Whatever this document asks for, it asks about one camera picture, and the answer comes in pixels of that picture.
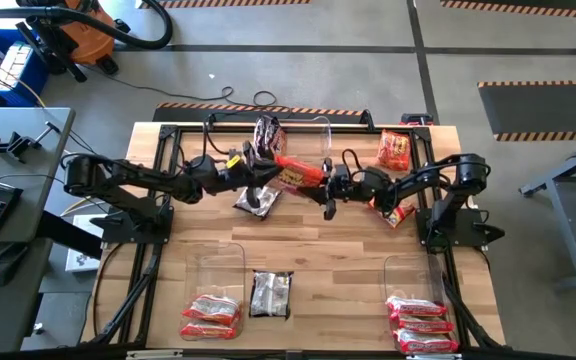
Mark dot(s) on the clear plastic bin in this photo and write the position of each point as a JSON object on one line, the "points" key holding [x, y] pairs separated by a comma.
{"points": [[313, 137], [408, 275], [213, 265]]}

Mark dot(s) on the black red device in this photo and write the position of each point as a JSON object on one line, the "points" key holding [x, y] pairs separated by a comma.
{"points": [[415, 118]]}

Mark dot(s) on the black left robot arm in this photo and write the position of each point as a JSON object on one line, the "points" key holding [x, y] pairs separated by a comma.
{"points": [[133, 175]]}

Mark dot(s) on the silver snack packet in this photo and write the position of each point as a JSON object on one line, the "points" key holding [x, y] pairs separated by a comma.
{"points": [[268, 200], [270, 295]]}

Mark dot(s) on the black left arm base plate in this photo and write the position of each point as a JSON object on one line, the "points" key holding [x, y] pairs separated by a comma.
{"points": [[118, 232]]}

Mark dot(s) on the white box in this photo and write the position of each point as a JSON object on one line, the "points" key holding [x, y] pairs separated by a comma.
{"points": [[80, 260]]}

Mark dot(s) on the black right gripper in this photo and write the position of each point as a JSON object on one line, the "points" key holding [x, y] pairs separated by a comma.
{"points": [[348, 185]]}

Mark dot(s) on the black metal table frame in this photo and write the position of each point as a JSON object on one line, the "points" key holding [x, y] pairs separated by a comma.
{"points": [[164, 150]]}

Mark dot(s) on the black desk clamp mount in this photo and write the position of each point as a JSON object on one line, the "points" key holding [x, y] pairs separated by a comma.
{"points": [[13, 145]]}

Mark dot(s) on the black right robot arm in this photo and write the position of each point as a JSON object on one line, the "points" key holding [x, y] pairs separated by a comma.
{"points": [[418, 182]]}

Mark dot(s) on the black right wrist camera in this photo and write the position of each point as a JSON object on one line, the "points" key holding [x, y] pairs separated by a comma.
{"points": [[379, 181]]}

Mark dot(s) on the blue plastic crate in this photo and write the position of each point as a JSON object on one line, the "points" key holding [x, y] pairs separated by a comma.
{"points": [[33, 75]]}

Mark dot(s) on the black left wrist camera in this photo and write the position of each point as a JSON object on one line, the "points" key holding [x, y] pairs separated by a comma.
{"points": [[204, 169]]}

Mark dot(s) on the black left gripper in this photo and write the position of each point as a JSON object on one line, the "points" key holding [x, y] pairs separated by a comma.
{"points": [[238, 177]]}

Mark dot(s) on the black hazard-striped floor mat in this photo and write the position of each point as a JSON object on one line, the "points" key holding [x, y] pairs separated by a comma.
{"points": [[223, 2], [543, 110], [523, 7], [193, 114]]}

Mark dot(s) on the black computer mouse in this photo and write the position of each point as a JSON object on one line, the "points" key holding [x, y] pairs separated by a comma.
{"points": [[8, 260]]}

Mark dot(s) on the black desk leg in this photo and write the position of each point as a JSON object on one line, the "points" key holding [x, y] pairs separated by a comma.
{"points": [[68, 235]]}

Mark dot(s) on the orange shop vacuum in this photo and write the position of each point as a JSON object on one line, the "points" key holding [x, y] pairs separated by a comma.
{"points": [[90, 42]]}

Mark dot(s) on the grey metal stand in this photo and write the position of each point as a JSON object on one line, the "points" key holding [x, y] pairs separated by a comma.
{"points": [[568, 235]]}

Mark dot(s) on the grey desk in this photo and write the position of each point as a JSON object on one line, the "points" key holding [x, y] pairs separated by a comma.
{"points": [[43, 150]]}

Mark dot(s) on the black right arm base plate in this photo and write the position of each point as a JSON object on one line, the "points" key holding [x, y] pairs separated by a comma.
{"points": [[468, 235]]}

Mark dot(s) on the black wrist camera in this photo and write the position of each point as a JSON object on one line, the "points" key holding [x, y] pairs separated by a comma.
{"points": [[204, 169], [379, 181]]}

